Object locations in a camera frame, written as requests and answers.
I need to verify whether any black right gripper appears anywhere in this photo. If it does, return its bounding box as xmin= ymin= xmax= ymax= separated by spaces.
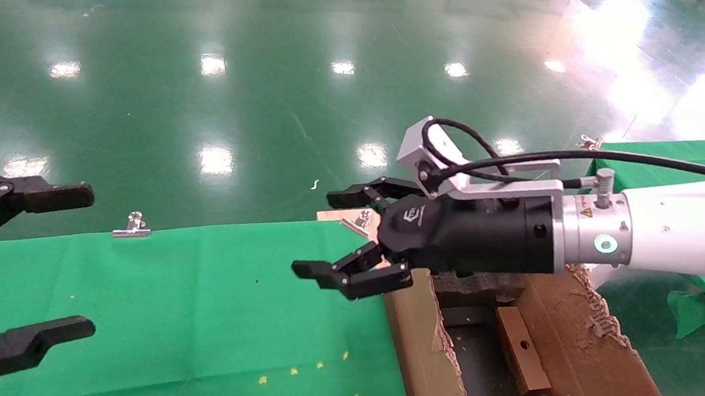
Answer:
xmin=290 ymin=170 xmax=571 ymax=317

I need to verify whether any small cardboard box with hole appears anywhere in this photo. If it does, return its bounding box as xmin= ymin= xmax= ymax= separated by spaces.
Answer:
xmin=488 ymin=305 xmax=559 ymax=396

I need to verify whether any large open cardboard carton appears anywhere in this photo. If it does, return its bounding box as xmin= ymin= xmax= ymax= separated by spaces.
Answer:
xmin=374 ymin=251 xmax=690 ymax=396

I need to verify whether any green tablecloth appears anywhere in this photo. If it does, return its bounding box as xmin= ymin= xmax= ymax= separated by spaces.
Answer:
xmin=0 ymin=194 xmax=429 ymax=396

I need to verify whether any black foam bottom pad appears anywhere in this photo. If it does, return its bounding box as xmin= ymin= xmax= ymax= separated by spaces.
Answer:
xmin=441 ymin=322 xmax=525 ymax=396

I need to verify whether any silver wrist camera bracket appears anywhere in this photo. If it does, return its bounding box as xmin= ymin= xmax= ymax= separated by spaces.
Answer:
xmin=393 ymin=115 xmax=570 ymax=210

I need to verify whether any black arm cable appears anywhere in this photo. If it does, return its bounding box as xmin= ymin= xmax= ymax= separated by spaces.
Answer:
xmin=417 ymin=117 xmax=705 ymax=201

